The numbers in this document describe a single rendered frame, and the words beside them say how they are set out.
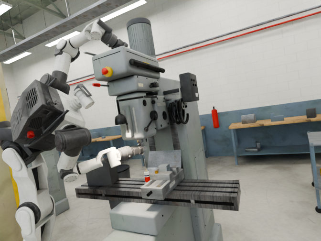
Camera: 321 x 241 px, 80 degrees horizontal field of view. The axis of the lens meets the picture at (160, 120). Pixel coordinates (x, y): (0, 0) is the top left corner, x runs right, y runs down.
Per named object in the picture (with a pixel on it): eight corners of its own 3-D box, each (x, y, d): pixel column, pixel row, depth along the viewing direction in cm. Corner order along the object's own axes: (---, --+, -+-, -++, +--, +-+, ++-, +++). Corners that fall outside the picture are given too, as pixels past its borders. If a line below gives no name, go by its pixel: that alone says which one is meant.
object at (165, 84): (154, 100, 141) (150, 73, 140) (129, 105, 151) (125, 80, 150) (187, 99, 213) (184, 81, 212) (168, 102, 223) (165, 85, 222)
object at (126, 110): (131, 136, 126) (125, 105, 125) (126, 137, 128) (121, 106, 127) (134, 136, 129) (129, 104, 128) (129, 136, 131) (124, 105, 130)
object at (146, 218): (157, 236, 111) (154, 216, 111) (110, 229, 126) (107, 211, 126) (185, 196, 156) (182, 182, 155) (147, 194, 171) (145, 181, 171)
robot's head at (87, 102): (80, 111, 107) (90, 101, 106) (68, 97, 108) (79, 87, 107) (85, 111, 114) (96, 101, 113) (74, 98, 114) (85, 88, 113)
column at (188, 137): (208, 276, 167) (182, 97, 160) (160, 264, 188) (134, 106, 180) (218, 237, 213) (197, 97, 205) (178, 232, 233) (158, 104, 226)
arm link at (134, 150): (142, 143, 132) (127, 147, 124) (144, 157, 132) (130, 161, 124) (132, 143, 141) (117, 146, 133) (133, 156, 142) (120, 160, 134)
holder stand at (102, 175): (112, 185, 151) (107, 160, 150) (87, 186, 156) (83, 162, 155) (119, 179, 162) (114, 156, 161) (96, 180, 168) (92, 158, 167)
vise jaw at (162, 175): (170, 180, 122) (169, 174, 122) (150, 180, 129) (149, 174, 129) (174, 177, 127) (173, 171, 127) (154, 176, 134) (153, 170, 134)
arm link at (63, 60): (70, 53, 139) (64, 81, 132) (53, 42, 129) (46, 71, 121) (81, 49, 134) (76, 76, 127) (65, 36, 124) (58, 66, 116)
